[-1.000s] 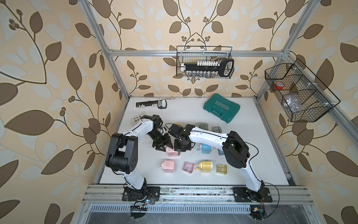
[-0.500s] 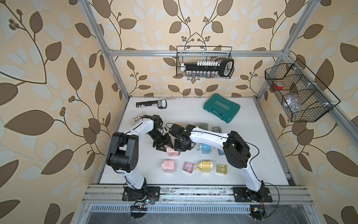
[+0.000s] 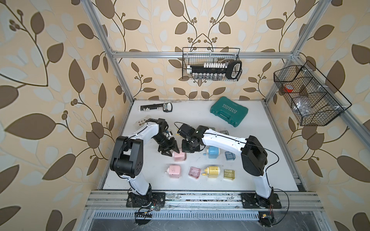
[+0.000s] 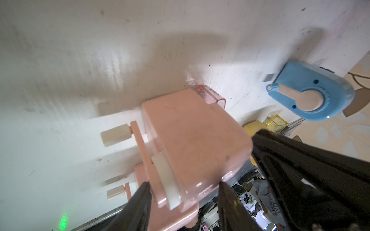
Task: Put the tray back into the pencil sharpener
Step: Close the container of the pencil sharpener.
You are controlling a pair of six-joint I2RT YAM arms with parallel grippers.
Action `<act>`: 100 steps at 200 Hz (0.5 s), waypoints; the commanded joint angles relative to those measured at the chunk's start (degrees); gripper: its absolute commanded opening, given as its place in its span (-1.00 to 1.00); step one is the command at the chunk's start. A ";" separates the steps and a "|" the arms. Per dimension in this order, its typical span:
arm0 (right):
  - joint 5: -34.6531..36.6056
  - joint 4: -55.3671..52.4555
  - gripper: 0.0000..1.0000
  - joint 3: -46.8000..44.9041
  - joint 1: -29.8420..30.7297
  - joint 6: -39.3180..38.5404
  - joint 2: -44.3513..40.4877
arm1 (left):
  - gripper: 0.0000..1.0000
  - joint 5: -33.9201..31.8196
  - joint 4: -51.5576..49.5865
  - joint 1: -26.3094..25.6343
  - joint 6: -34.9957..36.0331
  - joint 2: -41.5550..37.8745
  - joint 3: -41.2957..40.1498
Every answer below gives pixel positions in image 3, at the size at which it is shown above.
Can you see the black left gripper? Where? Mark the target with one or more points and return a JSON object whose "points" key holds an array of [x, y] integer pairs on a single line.
{"points": [[172, 146]]}

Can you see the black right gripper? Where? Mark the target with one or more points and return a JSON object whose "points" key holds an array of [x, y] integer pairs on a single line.
{"points": [[185, 149]]}

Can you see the pink pencil sharpener row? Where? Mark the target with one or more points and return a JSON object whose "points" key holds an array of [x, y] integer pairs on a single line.
{"points": [[181, 156], [174, 171]]}

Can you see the pink pencil sharpener front row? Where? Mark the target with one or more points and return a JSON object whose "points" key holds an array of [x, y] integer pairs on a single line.
{"points": [[174, 171]]}

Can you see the pink clear sharpener tray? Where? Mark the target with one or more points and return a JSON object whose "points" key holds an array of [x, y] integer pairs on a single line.
{"points": [[194, 172]]}

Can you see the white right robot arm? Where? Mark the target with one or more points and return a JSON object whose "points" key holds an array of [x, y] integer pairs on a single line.
{"points": [[253, 155]]}

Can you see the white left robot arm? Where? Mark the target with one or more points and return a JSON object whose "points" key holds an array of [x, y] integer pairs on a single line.
{"points": [[128, 153]]}

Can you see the blue pencil sharpener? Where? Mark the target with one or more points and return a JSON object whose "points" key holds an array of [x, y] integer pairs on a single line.
{"points": [[212, 152]]}

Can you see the yellow pencil sharpener front row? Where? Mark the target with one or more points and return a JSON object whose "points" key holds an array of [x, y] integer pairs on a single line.
{"points": [[211, 172]]}

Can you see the clear grey sharpener tray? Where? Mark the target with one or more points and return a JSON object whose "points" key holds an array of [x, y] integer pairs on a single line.
{"points": [[224, 132]]}

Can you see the blue clear sharpener tray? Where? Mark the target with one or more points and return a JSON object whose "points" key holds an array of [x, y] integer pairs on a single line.
{"points": [[230, 156]]}

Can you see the yellow clear tray front row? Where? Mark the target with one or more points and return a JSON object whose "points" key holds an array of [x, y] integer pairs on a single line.
{"points": [[229, 174]]}

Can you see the clear bag of coins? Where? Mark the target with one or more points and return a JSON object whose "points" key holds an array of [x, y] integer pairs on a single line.
{"points": [[142, 122]]}

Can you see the green plastic tool case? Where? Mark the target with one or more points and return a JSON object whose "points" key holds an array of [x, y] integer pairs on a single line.
{"points": [[229, 111]]}

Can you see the left circuit board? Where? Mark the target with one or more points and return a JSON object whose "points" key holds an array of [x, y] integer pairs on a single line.
{"points": [[143, 218]]}

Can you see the circuit board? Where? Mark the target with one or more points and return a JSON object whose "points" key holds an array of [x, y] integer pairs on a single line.
{"points": [[266, 220], [143, 218]]}

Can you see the right circuit board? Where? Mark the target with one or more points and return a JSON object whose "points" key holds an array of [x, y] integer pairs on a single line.
{"points": [[266, 220]]}

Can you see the clear plastic bag in basket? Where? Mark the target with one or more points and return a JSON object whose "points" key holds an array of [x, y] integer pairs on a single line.
{"points": [[302, 106]]}

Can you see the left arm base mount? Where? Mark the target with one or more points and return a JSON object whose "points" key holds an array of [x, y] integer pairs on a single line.
{"points": [[151, 199]]}

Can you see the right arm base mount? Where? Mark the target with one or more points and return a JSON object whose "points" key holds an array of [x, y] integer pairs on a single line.
{"points": [[260, 199]]}

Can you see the black wire basket back wall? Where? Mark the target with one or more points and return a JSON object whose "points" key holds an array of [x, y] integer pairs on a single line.
{"points": [[201, 55]]}

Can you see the black wire basket wall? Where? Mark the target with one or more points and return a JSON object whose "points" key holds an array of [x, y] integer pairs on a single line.
{"points": [[327, 101], [201, 55]]}

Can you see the black socket rail in basket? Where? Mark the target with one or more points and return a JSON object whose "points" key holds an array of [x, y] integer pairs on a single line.
{"points": [[228, 71]]}

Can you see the aluminium front rail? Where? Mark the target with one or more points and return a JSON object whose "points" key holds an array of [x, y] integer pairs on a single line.
{"points": [[208, 200]]}

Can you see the black wire basket right wall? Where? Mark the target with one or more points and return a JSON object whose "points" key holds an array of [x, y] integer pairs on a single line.
{"points": [[327, 101]]}

